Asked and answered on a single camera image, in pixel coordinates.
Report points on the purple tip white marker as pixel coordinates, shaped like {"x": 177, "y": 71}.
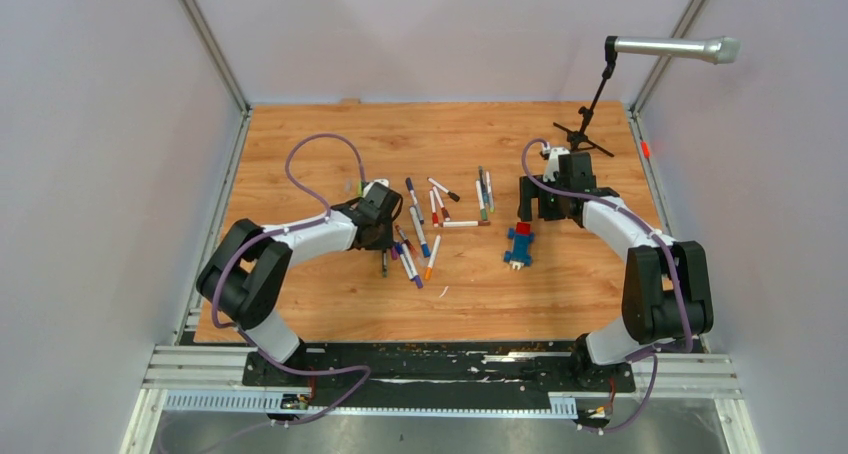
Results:
{"x": 411, "y": 269}

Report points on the grey slotted cable duct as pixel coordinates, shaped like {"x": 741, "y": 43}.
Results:
{"x": 560, "y": 407}

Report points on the brown cap marker horizontal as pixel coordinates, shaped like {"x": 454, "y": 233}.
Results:
{"x": 464, "y": 224}

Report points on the black microphone tripod stand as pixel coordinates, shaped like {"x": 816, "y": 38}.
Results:
{"x": 578, "y": 139}

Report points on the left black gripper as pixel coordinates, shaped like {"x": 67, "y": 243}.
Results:
{"x": 387, "y": 243}

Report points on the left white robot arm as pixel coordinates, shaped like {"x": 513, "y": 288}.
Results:
{"x": 245, "y": 273}

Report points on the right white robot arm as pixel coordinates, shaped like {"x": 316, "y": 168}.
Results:
{"x": 666, "y": 296}

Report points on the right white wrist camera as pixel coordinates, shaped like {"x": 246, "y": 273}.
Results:
{"x": 552, "y": 155}

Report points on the clear cap grey pen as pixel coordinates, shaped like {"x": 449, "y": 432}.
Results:
{"x": 483, "y": 186}

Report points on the dark green cap pen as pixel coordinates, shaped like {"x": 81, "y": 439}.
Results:
{"x": 384, "y": 263}

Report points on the silver microphone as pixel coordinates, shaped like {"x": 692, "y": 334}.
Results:
{"x": 720, "y": 50}

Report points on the orange red cap marker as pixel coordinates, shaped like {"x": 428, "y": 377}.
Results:
{"x": 406, "y": 241}

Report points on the blue red toy robot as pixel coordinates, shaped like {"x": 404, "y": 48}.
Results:
{"x": 521, "y": 237}

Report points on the dark red cap marker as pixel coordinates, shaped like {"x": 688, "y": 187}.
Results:
{"x": 441, "y": 205}

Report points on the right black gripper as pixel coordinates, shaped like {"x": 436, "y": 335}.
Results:
{"x": 530, "y": 190}

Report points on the navy cap marker lower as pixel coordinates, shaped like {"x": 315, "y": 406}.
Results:
{"x": 404, "y": 261}

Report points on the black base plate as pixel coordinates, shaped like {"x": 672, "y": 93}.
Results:
{"x": 444, "y": 375}

